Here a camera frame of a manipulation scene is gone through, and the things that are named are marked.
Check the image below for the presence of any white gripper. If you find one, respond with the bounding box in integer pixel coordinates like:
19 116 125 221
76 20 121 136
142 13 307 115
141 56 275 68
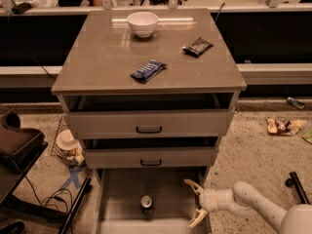
184 178 227 228

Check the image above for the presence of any pepsi can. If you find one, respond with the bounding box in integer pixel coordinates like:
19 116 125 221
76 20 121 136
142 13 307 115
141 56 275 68
140 195 154 216

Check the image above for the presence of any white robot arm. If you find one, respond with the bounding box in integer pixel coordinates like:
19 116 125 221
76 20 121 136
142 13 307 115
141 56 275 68
184 179 312 234

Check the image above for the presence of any middle grey drawer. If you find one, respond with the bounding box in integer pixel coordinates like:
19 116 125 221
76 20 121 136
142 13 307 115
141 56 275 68
84 147 218 169

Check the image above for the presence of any grey drawer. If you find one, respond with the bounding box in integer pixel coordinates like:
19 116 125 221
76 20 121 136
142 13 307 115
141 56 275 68
84 147 218 169
64 109 234 139
93 168 211 234

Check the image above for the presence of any bottom grey drawer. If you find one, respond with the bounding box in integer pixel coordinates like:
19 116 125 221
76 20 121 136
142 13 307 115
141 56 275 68
93 168 211 234

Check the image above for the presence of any top grey drawer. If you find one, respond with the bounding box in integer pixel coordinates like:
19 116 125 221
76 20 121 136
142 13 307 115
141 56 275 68
64 109 234 139

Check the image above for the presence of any grey drawer cabinet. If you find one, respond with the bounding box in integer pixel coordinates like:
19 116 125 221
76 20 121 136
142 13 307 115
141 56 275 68
51 8 248 179

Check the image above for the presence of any black stand leg right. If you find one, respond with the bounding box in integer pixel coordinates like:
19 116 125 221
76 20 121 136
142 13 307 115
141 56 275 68
285 172 310 205

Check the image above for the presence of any black stand leg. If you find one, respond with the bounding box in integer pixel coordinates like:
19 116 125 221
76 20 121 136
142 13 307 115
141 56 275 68
285 172 310 205
58 177 92 234

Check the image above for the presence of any brown chip bag on floor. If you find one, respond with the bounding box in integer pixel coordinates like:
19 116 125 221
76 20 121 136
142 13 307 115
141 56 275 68
266 118 306 136

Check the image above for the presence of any black stand leg left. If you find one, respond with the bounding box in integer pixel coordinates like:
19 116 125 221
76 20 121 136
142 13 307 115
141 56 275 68
58 177 92 234

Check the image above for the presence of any green packet on floor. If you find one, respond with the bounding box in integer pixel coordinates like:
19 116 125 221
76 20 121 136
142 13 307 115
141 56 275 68
302 131 312 144

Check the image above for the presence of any small bottle on floor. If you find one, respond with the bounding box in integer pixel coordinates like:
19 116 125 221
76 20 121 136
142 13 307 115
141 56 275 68
287 97 305 109

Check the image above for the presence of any blue snack bag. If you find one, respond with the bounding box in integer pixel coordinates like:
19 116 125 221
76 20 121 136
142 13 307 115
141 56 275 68
131 59 167 82

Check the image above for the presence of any white cup in basket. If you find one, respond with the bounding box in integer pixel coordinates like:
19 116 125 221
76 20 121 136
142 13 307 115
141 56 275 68
56 130 78 151

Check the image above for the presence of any black snack bag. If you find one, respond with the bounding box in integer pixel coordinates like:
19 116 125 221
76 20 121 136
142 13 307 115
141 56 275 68
182 37 213 58

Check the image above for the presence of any white bowl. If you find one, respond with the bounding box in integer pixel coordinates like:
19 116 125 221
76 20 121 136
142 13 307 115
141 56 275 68
127 12 158 38

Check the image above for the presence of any black device on ledge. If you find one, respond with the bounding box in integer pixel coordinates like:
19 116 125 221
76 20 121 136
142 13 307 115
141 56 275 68
12 2 32 15

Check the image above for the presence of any wire basket with items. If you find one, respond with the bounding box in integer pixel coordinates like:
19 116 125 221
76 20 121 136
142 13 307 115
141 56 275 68
51 118 85 167

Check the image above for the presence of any black cable on floor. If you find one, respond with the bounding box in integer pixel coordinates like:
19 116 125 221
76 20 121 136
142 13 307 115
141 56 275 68
23 175 74 234

